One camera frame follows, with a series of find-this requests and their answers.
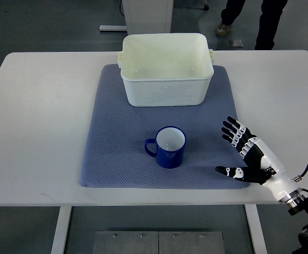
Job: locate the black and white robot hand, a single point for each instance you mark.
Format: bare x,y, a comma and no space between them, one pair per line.
262,166

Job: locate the blue mug white inside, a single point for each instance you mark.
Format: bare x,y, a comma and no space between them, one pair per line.
167,147

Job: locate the white plastic box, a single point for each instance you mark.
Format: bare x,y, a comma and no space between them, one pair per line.
165,69

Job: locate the right white table leg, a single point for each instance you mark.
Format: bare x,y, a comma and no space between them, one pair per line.
256,233

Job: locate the white table leg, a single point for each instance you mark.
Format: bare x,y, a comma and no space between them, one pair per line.
256,233
60,236

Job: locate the grey floor socket cover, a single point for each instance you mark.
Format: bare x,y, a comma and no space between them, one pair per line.
236,44

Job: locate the blue textured mat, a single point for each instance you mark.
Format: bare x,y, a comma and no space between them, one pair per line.
115,155

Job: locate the person in dark trousers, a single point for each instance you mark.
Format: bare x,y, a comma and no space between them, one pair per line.
271,12

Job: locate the metal floor plate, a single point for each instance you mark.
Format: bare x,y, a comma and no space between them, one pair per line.
158,242

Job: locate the white pillar base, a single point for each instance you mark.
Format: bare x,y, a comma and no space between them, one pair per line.
143,17

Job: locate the left white table leg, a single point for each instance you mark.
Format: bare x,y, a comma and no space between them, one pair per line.
60,236

